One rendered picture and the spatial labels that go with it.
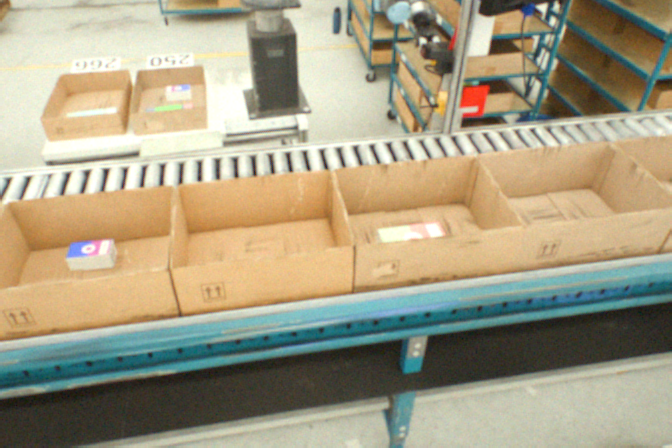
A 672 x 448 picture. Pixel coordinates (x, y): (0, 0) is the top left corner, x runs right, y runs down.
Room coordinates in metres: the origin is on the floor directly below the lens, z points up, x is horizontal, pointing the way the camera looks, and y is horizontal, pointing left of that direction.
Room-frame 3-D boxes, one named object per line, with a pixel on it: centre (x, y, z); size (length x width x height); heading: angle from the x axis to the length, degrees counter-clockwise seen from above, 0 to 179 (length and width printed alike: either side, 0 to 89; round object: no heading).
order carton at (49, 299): (0.86, 0.54, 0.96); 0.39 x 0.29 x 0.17; 100
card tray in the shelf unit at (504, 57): (2.47, -0.73, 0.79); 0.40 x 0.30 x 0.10; 11
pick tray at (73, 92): (1.90, 0.95, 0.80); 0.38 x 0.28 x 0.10; 11
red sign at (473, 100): (1.81, -0.55, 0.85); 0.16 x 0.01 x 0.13; 100
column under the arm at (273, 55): (2.00, 0.21, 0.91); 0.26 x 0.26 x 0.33; 13
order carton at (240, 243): (0.92, 0.15, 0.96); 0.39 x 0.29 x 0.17; 100
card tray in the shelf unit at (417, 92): (2.95, -0.66, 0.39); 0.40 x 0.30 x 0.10; 10
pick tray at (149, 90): (1.94, 0.63, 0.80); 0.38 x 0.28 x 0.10; 11
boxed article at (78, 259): (0.93, 0.58, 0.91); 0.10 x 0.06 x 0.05; 98
